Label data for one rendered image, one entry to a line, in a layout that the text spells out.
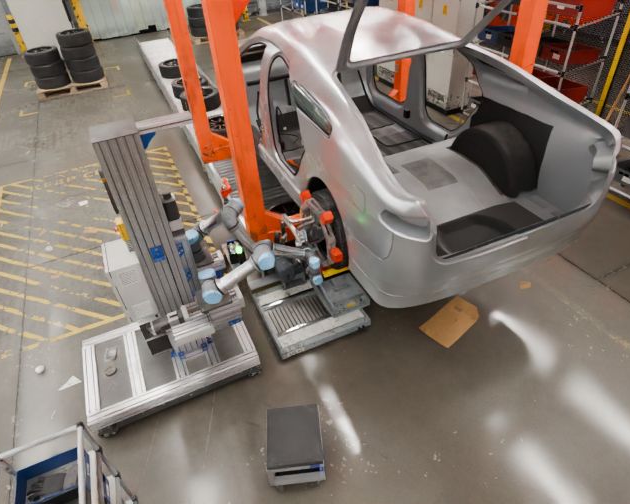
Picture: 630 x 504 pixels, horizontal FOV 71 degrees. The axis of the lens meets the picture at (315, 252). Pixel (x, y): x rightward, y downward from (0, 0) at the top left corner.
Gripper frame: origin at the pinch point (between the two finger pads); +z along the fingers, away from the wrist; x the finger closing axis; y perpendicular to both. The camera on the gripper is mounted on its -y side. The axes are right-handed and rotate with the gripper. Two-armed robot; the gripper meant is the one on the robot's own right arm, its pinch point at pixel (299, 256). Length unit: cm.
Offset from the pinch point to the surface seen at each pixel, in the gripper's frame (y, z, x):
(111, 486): -37, -94, 159
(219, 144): -11, 255, -5
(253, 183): 37, 60, 11
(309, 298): -77, 28, -16
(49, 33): -12, 1112, 191
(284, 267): -43, 41, 0
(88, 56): -20, 844, 116
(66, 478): -3, -100, 170
